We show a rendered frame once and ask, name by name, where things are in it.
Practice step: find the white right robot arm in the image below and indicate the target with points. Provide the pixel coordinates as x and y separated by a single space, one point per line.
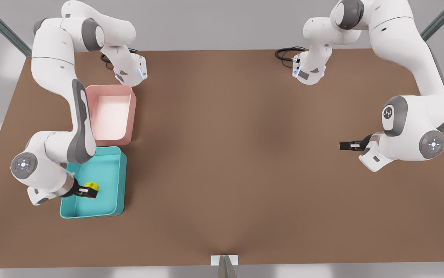
53 65

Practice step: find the teal rectangular tray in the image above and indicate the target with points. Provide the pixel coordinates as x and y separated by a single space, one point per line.
104 181

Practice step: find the pink rectangular tray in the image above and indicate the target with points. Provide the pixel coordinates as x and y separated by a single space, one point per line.
111 114

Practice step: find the silver frame post with foot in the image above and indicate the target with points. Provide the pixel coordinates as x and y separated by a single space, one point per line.
225 266

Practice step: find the yellow round fruit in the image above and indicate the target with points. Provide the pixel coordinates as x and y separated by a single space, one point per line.
92 187

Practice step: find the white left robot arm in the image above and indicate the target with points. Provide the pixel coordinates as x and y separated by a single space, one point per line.
403 50

